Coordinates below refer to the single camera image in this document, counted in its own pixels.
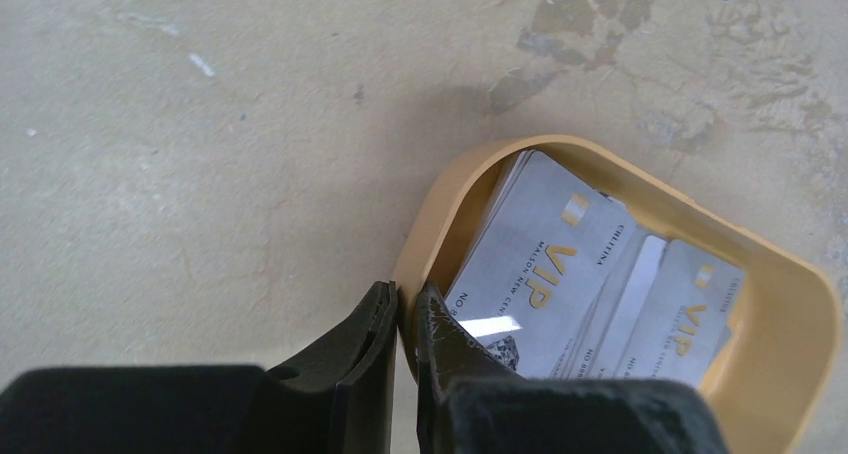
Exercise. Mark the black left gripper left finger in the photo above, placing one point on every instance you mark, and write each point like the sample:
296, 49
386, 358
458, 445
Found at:
336, 395

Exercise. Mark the loose card in tray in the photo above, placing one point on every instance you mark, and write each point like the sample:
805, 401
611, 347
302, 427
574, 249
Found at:
684, 320

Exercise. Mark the orange oval tray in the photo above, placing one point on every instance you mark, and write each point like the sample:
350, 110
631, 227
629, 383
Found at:
787, 322

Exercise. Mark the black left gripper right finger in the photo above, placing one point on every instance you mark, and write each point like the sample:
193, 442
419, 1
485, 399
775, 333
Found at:
454, 371

